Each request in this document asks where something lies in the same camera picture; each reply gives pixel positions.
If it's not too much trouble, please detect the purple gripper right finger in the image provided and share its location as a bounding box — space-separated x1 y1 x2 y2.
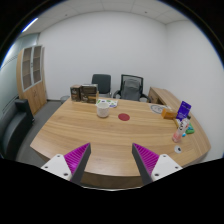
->
131 142 184 186

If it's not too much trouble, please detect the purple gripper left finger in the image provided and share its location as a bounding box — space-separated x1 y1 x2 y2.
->
41 142 92 185

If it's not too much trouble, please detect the small white round lid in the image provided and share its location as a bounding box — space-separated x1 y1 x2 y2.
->
174 146 182 153

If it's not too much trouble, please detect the red round coaster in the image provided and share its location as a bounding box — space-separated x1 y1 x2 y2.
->
118 113 130 121

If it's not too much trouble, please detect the orange small box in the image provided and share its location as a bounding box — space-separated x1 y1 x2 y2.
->
161 108 177 119

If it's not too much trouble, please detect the green small object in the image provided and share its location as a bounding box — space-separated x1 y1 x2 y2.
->
185 123 195 134

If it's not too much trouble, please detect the round white plate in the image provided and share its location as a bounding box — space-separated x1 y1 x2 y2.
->
150 104 164 114

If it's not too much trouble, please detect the white ceramic mug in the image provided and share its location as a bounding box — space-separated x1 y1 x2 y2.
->
97 102 109 118

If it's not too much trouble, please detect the purple upright box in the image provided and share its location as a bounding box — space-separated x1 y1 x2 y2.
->
176 101 191 120

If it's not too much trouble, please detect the white green packet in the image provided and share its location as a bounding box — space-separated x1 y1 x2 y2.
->
96 99 118 108

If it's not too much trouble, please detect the wooden side desk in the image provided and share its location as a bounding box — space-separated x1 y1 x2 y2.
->
148 87 181 110

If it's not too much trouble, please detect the brown box right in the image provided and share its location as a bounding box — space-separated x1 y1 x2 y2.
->
80 84 99 104

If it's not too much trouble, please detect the dark brown box left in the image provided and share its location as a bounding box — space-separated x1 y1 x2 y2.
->
70 85 81 102

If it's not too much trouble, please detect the black leather sofa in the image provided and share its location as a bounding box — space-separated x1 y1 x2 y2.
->
0 99 34 160

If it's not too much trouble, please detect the black mesh office chair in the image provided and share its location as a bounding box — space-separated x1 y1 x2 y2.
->
113 74 150 101

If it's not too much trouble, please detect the dark grey office chair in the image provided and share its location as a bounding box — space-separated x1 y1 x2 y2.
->
92 74 112 96

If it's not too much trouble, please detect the wooden glass-door cabinet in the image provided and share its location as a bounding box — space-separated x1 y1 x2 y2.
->
16 45 47 115

